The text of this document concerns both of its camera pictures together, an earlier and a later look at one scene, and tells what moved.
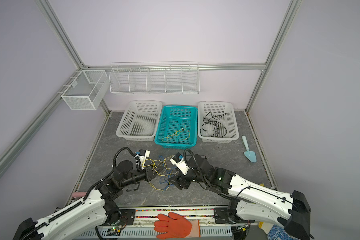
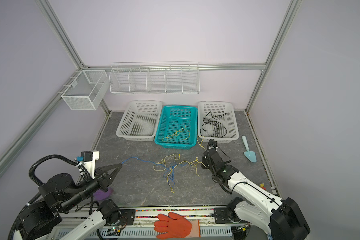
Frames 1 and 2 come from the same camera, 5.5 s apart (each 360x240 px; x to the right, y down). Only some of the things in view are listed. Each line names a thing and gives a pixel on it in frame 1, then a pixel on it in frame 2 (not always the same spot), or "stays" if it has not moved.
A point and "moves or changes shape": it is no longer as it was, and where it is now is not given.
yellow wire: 154,164 moves or changes shape
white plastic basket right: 216,122 stays
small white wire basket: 87,91 stays
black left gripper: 149,173 to 104,178
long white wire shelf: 155,77 stays
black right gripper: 180,179 to 204,163
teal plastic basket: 176,127 stays
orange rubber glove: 174,226 stays
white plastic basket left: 140,121 stays
